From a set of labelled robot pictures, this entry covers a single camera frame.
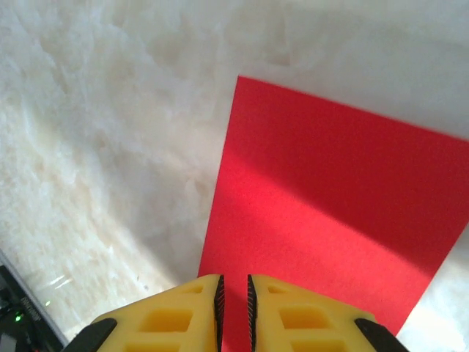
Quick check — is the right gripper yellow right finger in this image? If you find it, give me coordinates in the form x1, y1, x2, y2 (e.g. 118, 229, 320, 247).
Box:
247, 274, 407, 352

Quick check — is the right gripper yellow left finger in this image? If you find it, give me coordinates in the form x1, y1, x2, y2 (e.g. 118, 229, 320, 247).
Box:
68, 274, 226, 352

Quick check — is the red square paper sheet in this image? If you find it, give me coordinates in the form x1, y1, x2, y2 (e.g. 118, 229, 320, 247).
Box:
196, 75, 469, 352

